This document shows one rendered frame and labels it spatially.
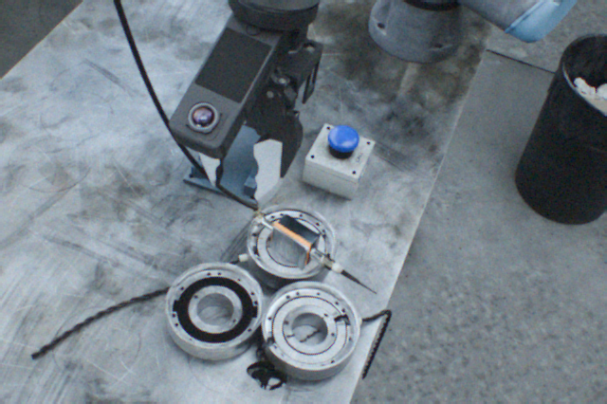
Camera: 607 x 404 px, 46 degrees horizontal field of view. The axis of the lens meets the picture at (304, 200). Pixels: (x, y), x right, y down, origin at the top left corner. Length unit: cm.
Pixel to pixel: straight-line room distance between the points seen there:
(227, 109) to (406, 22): 61
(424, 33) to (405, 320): 86
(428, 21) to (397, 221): 33
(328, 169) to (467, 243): 110
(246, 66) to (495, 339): 137
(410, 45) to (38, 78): 54
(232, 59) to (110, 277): 37
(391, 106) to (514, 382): 92
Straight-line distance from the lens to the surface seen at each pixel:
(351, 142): 88
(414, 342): 175
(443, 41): 114
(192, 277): 80
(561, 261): 202
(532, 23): 99
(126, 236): 87
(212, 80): 55
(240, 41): 56
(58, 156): 96
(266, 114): 60
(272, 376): 77
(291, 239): 78
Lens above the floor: 151
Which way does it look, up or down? 52 degrees down
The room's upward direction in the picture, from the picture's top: 10 degrees clockwise
